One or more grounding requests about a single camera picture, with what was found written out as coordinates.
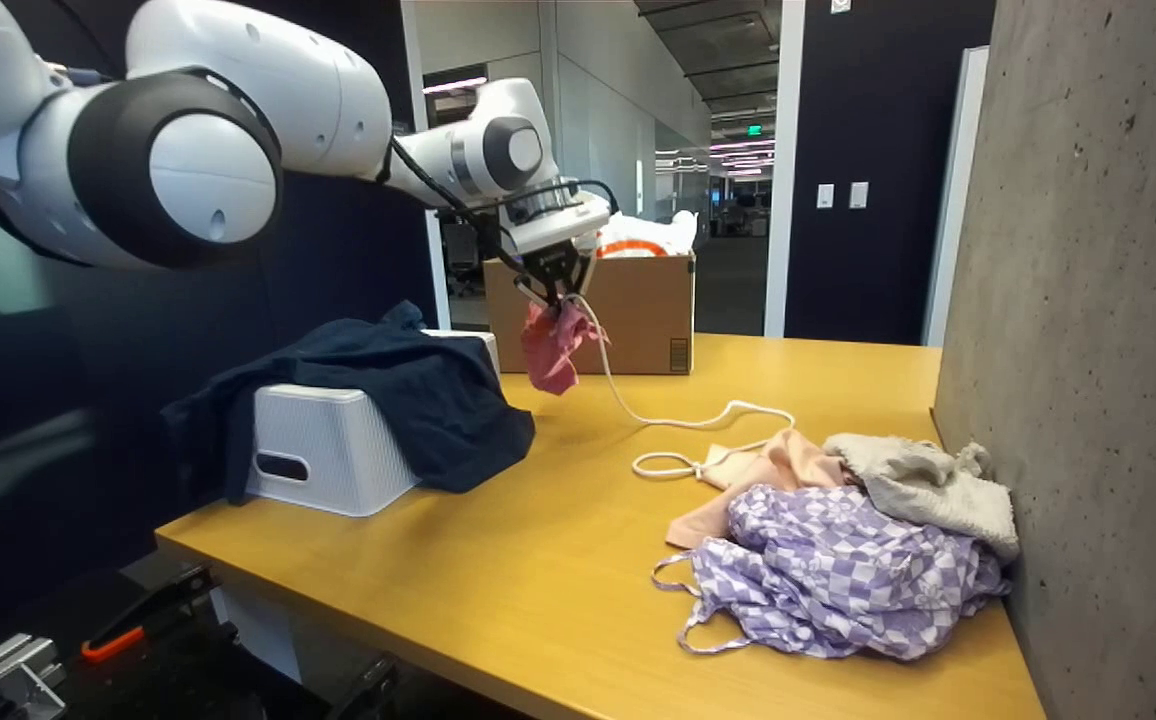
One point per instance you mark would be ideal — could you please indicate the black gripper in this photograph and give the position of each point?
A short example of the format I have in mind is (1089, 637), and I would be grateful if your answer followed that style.
(549, 262)

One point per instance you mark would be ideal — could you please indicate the pink orange shirt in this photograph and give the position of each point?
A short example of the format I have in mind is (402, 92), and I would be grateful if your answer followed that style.
(549, 346)

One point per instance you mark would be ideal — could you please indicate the white plastic organization bin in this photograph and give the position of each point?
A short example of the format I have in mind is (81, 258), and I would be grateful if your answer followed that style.
(327, 449)

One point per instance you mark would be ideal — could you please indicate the brown cardboard box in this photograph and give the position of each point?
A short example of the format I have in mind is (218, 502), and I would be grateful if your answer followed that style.
(644, 311)

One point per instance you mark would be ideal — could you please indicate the white plastic bag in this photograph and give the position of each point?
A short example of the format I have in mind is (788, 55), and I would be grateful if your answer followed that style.
(657, 236)

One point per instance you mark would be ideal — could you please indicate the navy blue garment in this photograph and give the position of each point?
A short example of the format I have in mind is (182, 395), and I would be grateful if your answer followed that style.
(439, 397)

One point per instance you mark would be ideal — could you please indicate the purple checkered garment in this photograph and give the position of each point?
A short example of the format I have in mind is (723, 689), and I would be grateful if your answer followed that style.
(824, 575)

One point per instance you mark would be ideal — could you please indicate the beige grey garment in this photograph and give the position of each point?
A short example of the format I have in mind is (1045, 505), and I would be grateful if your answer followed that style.
(920, 481)

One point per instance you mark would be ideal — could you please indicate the white light switch plate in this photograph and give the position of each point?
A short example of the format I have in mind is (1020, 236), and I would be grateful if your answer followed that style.
(824, 198)
(859, 194)

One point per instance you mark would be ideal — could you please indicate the orange handled clamp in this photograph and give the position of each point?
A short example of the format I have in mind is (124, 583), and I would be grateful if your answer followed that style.
(146, 617)

